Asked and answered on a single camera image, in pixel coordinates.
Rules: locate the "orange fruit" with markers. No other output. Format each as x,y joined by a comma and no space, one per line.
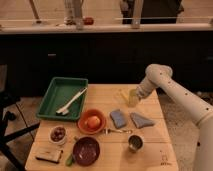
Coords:
93,122

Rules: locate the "blue sponge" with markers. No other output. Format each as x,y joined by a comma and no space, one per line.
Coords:
118,118

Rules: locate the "red object on counter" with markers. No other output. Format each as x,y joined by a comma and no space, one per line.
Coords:
88,21

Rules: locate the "orange plate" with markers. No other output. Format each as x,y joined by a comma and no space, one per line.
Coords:
82,122

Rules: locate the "green plastic tray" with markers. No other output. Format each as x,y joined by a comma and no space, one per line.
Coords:
58,94

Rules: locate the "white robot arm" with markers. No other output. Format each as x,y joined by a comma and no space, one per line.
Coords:
201,112

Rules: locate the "yellow translucent gripper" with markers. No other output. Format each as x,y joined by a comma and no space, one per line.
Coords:
133,98

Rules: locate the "metal cup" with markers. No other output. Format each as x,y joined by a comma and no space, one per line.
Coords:
135,143

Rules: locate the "dark red bowl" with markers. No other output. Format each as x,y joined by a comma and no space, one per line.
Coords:
86,151

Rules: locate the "grey folded cloth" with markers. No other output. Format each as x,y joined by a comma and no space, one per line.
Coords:
140,121

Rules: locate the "green vegetable piece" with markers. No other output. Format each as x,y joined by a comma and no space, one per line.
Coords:
69,160

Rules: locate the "wooden block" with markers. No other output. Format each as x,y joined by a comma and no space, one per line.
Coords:
50,155

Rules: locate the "metal fork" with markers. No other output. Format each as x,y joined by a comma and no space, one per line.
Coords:
107,131

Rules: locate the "white plastic tongs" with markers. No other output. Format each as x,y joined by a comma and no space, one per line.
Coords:
65,109

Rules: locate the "yellow banana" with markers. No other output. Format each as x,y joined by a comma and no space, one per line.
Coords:
124,96

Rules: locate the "person in dark clothes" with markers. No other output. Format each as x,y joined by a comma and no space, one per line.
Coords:
153,11

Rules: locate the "white bowl with grapes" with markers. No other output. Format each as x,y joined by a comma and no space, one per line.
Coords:
58,135

